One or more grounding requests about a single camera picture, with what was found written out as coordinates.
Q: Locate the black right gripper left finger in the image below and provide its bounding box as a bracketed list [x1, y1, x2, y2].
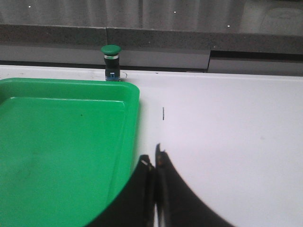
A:
[88, 155, 156, 227]

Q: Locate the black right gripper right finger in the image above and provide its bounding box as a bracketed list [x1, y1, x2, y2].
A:
[155, 144, 232, 227]

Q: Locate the grey granite ledge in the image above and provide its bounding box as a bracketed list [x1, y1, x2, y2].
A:
[0, 25, 303, 76]

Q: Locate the green mushroom push button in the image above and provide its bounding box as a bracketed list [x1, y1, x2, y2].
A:
[101, 44, 121, 81]

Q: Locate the green plastic tray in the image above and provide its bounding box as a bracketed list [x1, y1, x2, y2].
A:
[0, 78, 140, 227]

